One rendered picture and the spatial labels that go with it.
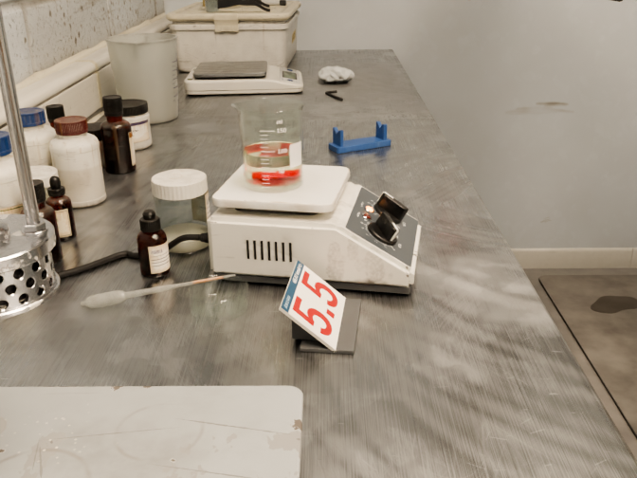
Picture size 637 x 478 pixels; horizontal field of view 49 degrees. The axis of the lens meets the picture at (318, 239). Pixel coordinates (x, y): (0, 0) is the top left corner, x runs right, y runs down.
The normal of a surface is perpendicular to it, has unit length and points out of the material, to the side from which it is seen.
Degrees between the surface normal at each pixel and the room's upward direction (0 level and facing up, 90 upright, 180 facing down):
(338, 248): 90
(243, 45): 93
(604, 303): 0
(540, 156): 90
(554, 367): 0
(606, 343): 0
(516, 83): 90
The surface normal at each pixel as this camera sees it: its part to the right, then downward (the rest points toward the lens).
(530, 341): -0.01, -0.92
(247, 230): -0.18, 0.40
